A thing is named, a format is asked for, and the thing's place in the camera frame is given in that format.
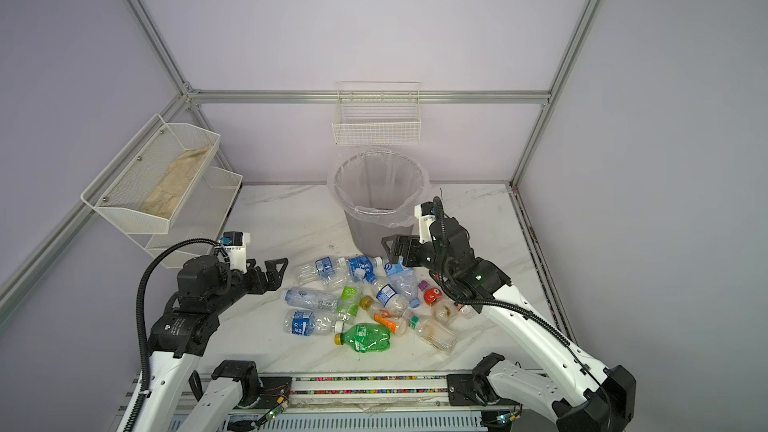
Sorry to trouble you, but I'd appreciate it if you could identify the crushed bottle blue label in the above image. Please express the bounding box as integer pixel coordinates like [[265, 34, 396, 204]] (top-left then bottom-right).
[[346, 255, 383, 282]]

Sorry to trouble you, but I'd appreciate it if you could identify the bottle green label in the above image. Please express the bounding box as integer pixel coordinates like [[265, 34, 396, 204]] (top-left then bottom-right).
[[337, 285, 362, 323]]

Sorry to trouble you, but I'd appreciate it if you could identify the clear bottle green cap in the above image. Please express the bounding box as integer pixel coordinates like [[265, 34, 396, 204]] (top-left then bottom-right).
[[409, 316, 457, 354]]

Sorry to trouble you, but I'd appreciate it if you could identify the green plastic bottle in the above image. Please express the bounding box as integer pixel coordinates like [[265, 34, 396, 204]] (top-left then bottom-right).
[[334, 323, 391, 353]]

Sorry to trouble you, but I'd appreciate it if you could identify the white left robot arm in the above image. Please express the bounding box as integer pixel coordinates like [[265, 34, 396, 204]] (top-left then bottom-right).
[[118, 255, 289, 431]]

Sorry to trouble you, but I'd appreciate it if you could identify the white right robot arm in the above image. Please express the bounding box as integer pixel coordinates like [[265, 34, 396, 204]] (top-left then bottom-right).
[[381, 215, 637, 431]]

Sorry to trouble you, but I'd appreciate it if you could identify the grey mesh waste bin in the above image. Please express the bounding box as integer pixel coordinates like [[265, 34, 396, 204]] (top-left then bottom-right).
[[328, 148, 431, 258]]

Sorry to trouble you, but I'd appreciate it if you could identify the clear plastic bin liner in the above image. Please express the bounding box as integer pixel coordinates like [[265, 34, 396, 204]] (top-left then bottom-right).
[[327, 147, 432, 223]]

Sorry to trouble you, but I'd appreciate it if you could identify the large clear bottle light-blue label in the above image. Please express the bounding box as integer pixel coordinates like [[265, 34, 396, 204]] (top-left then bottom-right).
[[384, 262, 421, 308]]

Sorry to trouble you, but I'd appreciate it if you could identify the small bottle blue cap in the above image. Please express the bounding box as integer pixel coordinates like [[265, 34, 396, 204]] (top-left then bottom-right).
[[364, 273, 409, 316]]

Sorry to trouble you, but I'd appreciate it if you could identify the red label bottle purple cap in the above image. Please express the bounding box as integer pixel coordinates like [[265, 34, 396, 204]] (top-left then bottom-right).
[[418, 280, 443, 306]]

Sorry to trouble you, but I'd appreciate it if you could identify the clear bottle blue label white cap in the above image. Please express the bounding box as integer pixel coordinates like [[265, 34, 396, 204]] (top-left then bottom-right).
[[296, 256, 348, 290]]

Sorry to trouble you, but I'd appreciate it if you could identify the clear brownish crushed bottle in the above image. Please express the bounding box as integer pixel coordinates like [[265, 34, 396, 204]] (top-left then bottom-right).
[[432, 300, 459, 326]]

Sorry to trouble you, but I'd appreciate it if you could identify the orange label bottle yellow cap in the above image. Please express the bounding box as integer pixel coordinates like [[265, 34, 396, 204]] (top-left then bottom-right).
[[359, 295, 412, 336]]

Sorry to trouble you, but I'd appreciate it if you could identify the lower white mesh shelf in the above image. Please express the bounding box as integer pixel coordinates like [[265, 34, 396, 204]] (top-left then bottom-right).
[[130, 166, 242, 257]]

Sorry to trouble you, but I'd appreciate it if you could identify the white mesh shelf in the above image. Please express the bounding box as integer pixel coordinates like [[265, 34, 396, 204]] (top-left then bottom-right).
[[81, 115, 220, 235], [130, 166, 242, 257]]

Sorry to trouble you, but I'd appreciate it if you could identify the beige cloth in shelf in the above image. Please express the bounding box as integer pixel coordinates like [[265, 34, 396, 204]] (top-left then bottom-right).
[[140, 146, 211, 219]]

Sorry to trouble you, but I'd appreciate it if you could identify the upper white mesh shelf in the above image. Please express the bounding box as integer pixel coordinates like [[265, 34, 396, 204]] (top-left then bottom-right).
[[81, 115, 220, 235]]

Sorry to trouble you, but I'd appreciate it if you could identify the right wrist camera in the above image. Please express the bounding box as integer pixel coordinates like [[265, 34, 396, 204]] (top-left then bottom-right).
[[414, 201, 436, 244]]

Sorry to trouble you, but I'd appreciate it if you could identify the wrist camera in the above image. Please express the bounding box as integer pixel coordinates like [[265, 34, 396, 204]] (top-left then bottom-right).
[[219, 231, 250, 273], [414, 201, 436, 244]]

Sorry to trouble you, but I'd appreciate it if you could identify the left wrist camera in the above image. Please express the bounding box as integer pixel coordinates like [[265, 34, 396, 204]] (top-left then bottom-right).
[[219, 231, 250, 273]]

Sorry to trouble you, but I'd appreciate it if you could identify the white wire wall basket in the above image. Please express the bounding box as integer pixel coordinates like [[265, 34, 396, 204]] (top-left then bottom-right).
[[332, 81, 422, 147]]

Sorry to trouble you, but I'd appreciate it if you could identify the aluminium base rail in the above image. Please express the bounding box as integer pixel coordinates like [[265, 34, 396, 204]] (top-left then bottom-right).
[[112, 370, 526, 431]]

